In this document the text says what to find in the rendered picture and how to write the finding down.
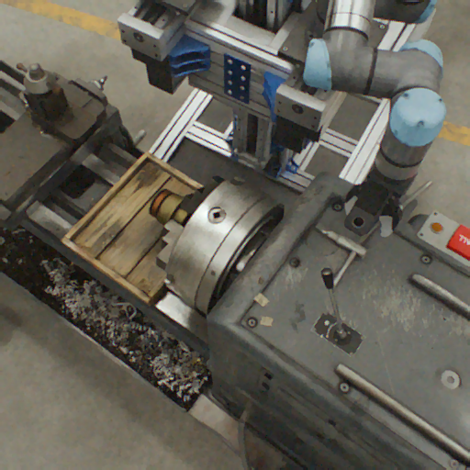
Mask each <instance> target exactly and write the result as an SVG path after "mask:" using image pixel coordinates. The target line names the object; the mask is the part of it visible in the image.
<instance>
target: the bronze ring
mask: <svg viewBox="0 0 470 470"><path fill-rule="evenodd" d="M182 200H183V197H182V196H179V195H178V194H176V193H173V192H171V191H169V190H167V189H163V190H162V191H161V192H159V193H158V194H157V195H156V197H155V198H153V200H152V202H151V205H150V214H151V215H152V216H153V217H154V218H156V219H157V221H158V222H159V223H161V224H162V225H166V224H167V223H168V222H169V221H170V220H171V219H173V220H175V221H176V222H177V223H179V224H180V225H182V226H184V227H185V225H186V224H187V222H188V221H189V219H190V218H191V217H192V216H193V215H192V214H191V213H189V212H188V211H186V210H183V209H182V208H181V207H180V204H181V202H182Z"/></svg>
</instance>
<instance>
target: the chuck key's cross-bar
mask: <svg viewBox="0 0 470 470"><path fill-rule="evenodd" d="M431 185H433V181H432V180H431V179H429V181H428V182H427V183H426V184H424V185H422V186H421V187H420V188H418V189H417V190H416V191H415V192H414V193H411V194H410V196H409V197H408V198H406V199H405V200H404V201H403V202H401V203H399V204H398V206H400V205H402V206H403V208H404V207H405V206H406V205H407V204H409V203H410V202H411V201H412V200H414V199H416V198H417V197H418V196H419V194H421V193H422V192H423V191H424V190H426V189H428V188H429V187H430V186H431ZM381 226H382V223H381V221H380V220H378V221H377V222H376V223H375V224H373V225H372V227H371V228H370V229H369V232H368V234H367V235H365V236H362V238H361V239H360V240H359V242H357V244H360V245H362V246H363V245H364V243H365V242H366V240H367V239H368V237H369V236H370V235H371V234H372V233H373V232H375V231H376V230H377V229H378V228H379V227H381ZM355 256H356V252H355V251H352V252H351V254H350V255H349V257H348V258H347V260H346V261H345V263H344V264H343V266H342V267H341V268H340V269H339V271H338V272H337V274H336V275H335V277H334V278H333V282H334V287H333V288H335V286H336V285H337V284H338V283H339V281H341V279H342V277H343V276H344V273H345V272H346V270H347V269H348V267H349V266H350V264H351V263H352V261H353V259H354V258H355Z"/></svg>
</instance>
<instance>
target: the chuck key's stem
mask: <svg viewBox="0 0 470 470"><path fill-rule="evenodd" d="M315 230H316V232H318V233H320V234H321V235H324V236H326V237H329V238H331V239H333V240H334V241H336V244H338V245H340V246H341V247H343V248H345V249H346V250H348V251H350V252H352V251H355V252H356V256H357V257H360V258H362V259H364V257H365V256H366V254H367V253H368V249H366V248H365V247H364V246H362V245H360V244H357V243H356V242H354V241H352V240H350V239H348V238H347V237H345V236H343V235H340V236H339V235H337V234H336V233H334V232H332V231H331V229H330V228H329V227H327V226H325V225H322V224H321V223H319V222H318V224H317V225H316V227H315Z"/></svg>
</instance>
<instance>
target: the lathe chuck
mask: <svg viewBox="0 0 470 470"><path fill-rule="evenodd" d="M234 178H235V179H236V180H238V181H241V182H242V183H243V185H240V186H237V185H236V186H235V185H232V184H231V183H230V182H231V181H230V180H229V179H228V180H225V181H224V182H222V184H221V185H219V186H218V187H217V188H216V189H215V190H214V191H213V192H212V193H211V194H210V195H209V196H207V197H206V198H205V199H204V200H203V202H202V203H201V204H200V205H199V206H198V209H197V210H196V212H195V213H194V214H193V216H192V217H191V218H190V219H189V221H188V222H187V224H186V225H185V227H183V229H182V232H181V233H180V235H179V237H178V239H177V241H176V243H175V245H174V247H173V249H172V252H171V255H170V258H169V260H168V263H167V266H166V270H165V271H166V273H167V274H172V275H173V278H174V279H175V285H172V284H171V282H170V281H168V280H167V279H165V283H166V285H167V286H168V287H169V288H170V289H172V290H173V291H174V292H175V293H176V294H178V295H179V296H181V297H183V298H184V299H185V301H188V302H189V303H191V304H192V305H193V306H195V307H196V294H197V290H198V288H199V285H200V283H201V280H202V277H203V275H204V273H205V271H206V269H207V267H208V266H209V265H210V263H211V261H212V259H213V258H214V256H215V253H216V252H217V250H218V248H219V246H220V245H221V243H222V242H223V241H224V240H225V238H226V237H227V235H228V234H229V232H230V230H231V229H233V227H234V226H235V225H236V224H237V222H238V221H239V220H240V219H241V217H242V216H243V215H244V214H245V213H246V212H247V211H248V210H249V209H250V208H251V207H252V205H253V204H254V203H256V202H258V201H259V200H261V199H262V198H264V197H266V196H269V195H268V194H267V193H265V192H264V191H263V190H261V189H260V188H258V187H255V186H254V185H252V184H250V182H248V181H247V180H245V179H243V178H242V177H240V176H235V177H234ZM214 209H220V210H222V211H223V212H224V215H225V217H224V219H222V220H221V221H220V222H213V221H212V220H211V219H210V217H209V215H210V212H211V211H212V210H214Z"/></svg>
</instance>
